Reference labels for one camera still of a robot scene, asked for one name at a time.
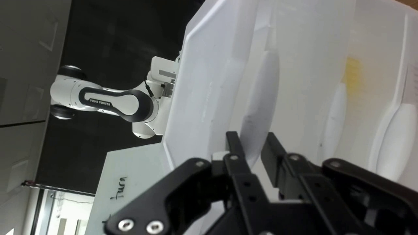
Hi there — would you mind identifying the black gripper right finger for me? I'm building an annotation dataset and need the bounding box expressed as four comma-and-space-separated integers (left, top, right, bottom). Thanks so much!
259, 130, 418, 235

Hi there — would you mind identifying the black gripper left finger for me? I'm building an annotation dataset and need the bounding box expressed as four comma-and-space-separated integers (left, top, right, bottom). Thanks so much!
104, 130, 267, 235

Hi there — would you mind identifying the white boxy gripper body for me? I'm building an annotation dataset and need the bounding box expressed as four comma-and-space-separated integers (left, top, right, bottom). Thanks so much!
145, 55, 181, 100

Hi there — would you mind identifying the white plastic drawer cabinet frame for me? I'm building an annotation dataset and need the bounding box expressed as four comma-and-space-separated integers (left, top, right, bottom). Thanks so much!
164, 0, 418, 184

